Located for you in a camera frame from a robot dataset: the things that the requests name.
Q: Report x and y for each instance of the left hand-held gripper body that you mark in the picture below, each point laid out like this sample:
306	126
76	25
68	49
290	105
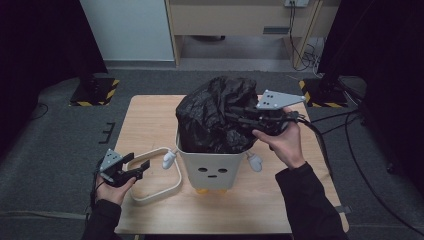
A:
111	166

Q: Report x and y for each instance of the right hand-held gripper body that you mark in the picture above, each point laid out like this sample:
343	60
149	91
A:
275	100

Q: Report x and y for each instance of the black garbage bag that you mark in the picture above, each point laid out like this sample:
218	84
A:
213	116

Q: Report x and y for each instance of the white trash bin with face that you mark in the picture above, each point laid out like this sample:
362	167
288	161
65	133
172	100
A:
213	166

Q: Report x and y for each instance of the person's left hand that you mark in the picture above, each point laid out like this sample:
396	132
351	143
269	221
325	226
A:
115	193

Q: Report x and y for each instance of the person's right hand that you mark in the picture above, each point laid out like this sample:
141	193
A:
288	146

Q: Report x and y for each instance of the light wooden desk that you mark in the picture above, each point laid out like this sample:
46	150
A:
233	20

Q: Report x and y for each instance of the black curtain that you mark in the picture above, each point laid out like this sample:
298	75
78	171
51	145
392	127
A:
383	50
40	50

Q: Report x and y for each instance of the white cabinet panel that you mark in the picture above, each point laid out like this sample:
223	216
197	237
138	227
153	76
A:
130	30

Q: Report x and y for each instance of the grey wall socket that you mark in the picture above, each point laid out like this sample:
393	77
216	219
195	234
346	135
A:
296	2

